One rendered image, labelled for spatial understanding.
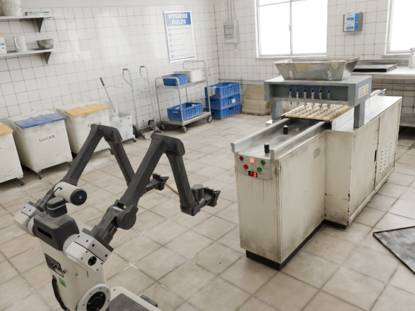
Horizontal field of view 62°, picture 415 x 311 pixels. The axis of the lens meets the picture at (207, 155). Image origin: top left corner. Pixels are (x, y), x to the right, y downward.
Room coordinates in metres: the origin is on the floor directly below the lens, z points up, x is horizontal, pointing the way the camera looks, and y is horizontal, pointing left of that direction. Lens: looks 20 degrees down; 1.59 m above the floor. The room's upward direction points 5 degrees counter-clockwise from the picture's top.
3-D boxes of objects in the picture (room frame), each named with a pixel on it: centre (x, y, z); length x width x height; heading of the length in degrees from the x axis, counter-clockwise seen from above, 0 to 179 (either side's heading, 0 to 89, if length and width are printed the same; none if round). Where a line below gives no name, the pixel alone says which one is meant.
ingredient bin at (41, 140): (4.50, 2.19, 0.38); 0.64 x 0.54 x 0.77; 43
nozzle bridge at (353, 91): (2.67, -0.88, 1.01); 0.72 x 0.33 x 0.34; 47
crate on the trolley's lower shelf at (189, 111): (6.17, 0.32, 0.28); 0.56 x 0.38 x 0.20; 142
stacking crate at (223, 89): (6.78, -0.41, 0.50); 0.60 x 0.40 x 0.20; 137
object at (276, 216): (2.30, -0.53, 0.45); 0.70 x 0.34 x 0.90; 137
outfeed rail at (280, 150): (2.65, -1.06, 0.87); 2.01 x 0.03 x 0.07; 137
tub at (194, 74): (6.31, 0.21, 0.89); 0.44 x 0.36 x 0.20; 53
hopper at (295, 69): (2.67, -0.88, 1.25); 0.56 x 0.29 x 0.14; 47
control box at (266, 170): (2.03, -0.29, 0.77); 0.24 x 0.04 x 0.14; 47
